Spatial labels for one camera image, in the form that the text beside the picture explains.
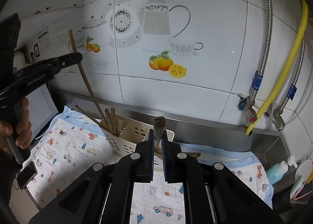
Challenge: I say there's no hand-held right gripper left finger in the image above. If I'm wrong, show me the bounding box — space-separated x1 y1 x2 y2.
28 129 155 224

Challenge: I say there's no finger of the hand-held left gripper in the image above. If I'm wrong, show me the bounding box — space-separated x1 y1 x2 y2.
14 56 63 78
37 52 83 78

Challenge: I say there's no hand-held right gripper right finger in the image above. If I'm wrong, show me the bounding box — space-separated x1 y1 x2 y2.
160 129 285 224

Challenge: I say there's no beige plastic chopstick holder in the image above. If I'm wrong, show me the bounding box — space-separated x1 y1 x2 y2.
99 116 175 166

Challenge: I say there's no person's left hand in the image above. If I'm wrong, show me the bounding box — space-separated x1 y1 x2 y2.
0 97 33 158

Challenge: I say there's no cream round container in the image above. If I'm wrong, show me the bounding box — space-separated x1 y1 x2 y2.
13 50 25 70

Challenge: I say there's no white microwave oven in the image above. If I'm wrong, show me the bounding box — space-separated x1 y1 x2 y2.
26 83 59 139

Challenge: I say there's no cartoon printed blanket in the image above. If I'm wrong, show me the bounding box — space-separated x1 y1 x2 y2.
22 105 274 224

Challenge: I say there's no dark smartphone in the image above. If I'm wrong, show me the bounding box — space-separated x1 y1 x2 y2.
16 161 38 190

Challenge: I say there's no light blue pump bottle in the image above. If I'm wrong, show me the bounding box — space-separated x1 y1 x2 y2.
265 156 297 185

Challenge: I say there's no metal angle valve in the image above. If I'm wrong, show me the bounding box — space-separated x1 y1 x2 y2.
266 104 286 132

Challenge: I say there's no white spatula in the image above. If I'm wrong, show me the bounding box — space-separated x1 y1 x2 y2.
290 159 313 201

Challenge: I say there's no black and white wall label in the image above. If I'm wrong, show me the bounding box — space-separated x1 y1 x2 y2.
37 29 49 53

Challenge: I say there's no metal valve with red handle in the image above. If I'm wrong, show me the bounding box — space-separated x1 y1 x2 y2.
237 92 260 124

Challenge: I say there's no braided steel hose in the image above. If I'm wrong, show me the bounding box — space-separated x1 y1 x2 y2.
249 0 273 102
281 36 306 112

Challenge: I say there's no yellow corrugated gas hose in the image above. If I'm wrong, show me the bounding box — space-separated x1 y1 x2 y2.
245 0 309 138

